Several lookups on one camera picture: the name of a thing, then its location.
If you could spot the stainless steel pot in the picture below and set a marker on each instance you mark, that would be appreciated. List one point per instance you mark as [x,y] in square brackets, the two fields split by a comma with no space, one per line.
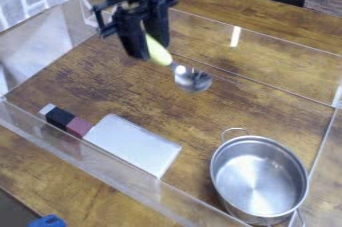
[259,178]

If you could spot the toy cleaver knife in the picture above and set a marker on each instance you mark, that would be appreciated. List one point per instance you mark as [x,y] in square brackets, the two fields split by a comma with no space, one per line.
[122,138]

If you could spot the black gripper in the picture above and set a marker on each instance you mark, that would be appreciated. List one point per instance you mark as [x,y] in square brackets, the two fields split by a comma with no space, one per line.
[120,16]

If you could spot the spoon with yellow-green handle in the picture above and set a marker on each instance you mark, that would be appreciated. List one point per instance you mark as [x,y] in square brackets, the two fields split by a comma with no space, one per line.
[190,79]

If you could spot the blue object at bottom edge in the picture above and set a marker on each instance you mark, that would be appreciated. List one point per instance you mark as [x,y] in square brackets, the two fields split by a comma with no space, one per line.
[48,221]

